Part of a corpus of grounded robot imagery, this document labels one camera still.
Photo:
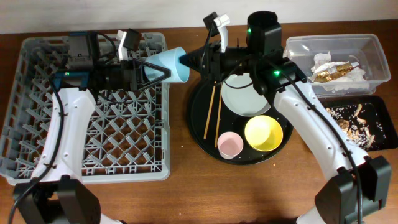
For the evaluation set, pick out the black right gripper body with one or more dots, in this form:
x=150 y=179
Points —
x=213 y=61

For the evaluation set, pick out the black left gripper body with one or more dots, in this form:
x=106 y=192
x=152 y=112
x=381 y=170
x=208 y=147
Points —
x=120 y=77

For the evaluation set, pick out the light blue cup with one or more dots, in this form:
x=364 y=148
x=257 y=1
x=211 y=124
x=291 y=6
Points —
x=171 y=59

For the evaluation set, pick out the yellow bowl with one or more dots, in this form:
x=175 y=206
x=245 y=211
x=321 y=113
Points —
x=263 y=133

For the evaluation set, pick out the pink cup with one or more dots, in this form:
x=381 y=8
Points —
x=229 y=145

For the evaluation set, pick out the tissue with gold wrapper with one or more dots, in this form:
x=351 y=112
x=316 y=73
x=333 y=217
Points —
x=337 y=76

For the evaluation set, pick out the food scraps and peanut shells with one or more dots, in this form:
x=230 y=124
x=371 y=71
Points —
x=361 y=123

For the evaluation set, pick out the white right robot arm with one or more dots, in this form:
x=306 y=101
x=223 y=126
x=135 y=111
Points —
x=357 y=185

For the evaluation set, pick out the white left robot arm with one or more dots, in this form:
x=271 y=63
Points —
x=82 y=112

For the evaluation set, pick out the grey dishwasher rack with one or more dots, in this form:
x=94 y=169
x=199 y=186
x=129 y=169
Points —
x=128 y=133

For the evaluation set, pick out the grey plate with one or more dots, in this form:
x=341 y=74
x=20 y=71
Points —
x=239 y=95

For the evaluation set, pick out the round black tray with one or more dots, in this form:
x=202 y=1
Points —
x=197 y=110

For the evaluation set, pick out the left wooden chopstick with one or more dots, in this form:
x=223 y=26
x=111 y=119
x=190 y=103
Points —
x=209 y=112

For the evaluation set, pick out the clear plastic bin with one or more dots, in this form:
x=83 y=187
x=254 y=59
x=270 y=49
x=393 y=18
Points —
x=310 y=53

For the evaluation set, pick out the black rectangular tray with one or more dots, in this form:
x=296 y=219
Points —
x=379 y=105

